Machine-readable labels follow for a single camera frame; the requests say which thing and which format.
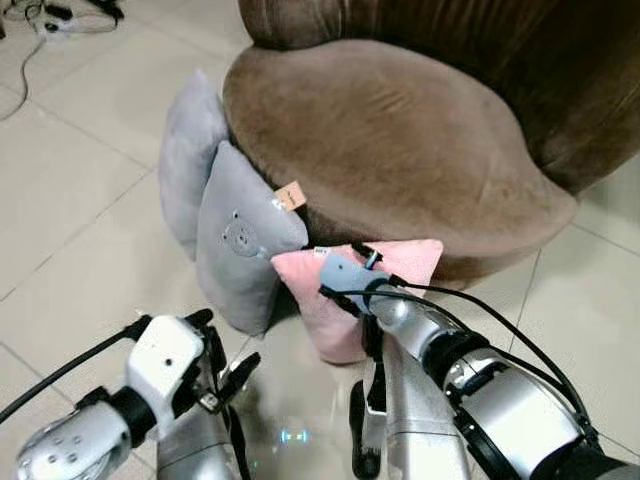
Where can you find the pink pillow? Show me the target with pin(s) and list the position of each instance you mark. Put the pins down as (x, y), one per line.
(330, 325)

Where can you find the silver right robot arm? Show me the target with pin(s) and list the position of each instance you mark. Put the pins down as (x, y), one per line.
(500, 400)

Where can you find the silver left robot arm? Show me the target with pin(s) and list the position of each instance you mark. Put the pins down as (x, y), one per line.
(70, 440)

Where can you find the grey pillow with bear print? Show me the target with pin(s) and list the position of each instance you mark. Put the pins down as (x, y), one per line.
(240, 265)

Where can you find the brown velvet sofa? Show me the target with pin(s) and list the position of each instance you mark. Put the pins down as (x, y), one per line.
(400, 130)

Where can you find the plain grey pillow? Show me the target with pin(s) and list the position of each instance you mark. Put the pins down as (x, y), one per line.
(192, 150)

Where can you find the silver left robot leg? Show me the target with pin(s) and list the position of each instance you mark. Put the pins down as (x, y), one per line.
(195, 450)

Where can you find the silver robot leg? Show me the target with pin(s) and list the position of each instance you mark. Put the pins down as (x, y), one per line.
(195, 450)
(410, 420)

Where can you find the brown paper tag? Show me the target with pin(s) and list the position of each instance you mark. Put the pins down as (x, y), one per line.
(291, 195)

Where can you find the silver right robot leg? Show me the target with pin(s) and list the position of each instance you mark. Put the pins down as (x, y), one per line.
(410, 420)

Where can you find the white power strip with plugs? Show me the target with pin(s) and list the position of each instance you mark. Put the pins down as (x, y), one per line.
(60, 18)

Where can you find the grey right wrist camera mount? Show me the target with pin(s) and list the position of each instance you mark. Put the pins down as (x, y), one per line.
(345, 280)

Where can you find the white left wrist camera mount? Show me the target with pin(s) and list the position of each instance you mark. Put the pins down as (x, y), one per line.
(162, 360)

